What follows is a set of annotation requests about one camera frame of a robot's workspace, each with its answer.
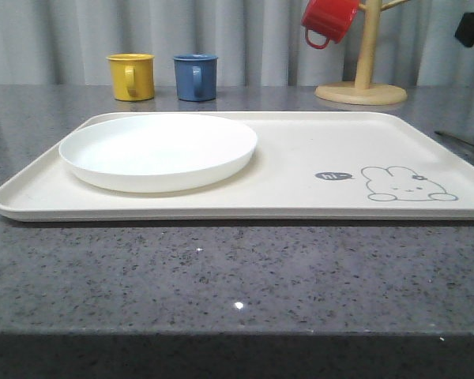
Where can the metal chopstick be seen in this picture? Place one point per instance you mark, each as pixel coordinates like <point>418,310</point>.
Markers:
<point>455,138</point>

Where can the white round plate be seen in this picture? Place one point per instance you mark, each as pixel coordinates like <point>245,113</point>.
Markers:
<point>157,153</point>

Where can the wooden mug tree stand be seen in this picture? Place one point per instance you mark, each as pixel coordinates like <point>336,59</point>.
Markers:
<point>362,91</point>

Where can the cream rabbit serving tray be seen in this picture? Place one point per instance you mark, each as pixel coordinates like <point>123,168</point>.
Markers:
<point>308,165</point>

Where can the red enamel mug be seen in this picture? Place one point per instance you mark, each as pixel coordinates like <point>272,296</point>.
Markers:
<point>329,18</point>

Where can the blue enamel mug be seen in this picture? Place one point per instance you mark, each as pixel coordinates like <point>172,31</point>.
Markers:
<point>195,76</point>

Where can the yellow enamel mug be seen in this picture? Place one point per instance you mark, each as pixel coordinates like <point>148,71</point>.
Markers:
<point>132,76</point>

